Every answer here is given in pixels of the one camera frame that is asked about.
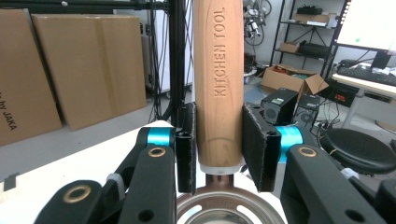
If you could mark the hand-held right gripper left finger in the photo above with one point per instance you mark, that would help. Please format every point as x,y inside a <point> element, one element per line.
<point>186,149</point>

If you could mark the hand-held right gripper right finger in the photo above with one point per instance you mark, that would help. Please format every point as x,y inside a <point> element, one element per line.
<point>258,149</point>

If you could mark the black computer tower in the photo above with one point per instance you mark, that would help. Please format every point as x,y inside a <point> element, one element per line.
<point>306,112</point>
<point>278,105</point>

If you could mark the open cardboard box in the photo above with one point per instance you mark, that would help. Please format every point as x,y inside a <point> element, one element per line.
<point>286,79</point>

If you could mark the black round stool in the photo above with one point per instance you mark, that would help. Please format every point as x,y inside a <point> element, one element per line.
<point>358,149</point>

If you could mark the black box with red display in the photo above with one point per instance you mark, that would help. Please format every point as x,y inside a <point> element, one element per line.
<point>341,93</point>

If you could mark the small cardboard box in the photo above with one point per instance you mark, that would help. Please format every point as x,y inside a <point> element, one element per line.
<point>290,47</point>

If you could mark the black shelf rack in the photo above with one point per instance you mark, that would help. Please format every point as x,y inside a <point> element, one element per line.
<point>280,37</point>

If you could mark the black bag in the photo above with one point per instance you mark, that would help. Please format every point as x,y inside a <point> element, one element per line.
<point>314,49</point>

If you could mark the white robot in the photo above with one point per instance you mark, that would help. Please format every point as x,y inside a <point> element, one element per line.
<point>253,25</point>

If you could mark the large plain cardboard box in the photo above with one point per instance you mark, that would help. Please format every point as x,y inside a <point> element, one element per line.
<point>90,68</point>

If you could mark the white desk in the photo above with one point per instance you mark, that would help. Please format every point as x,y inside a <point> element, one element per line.
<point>367,85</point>

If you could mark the black keyboard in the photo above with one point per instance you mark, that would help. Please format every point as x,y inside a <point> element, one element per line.
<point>364,74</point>

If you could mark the monitor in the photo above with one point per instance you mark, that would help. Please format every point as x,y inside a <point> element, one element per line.
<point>370,21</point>

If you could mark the large printed cardboard box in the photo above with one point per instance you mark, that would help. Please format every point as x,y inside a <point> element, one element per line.
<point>21,77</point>

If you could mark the small black block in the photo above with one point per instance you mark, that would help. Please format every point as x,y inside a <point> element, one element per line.
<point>9,182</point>

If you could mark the black metal frame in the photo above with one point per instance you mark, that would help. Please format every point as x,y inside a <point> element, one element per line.
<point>176,62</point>

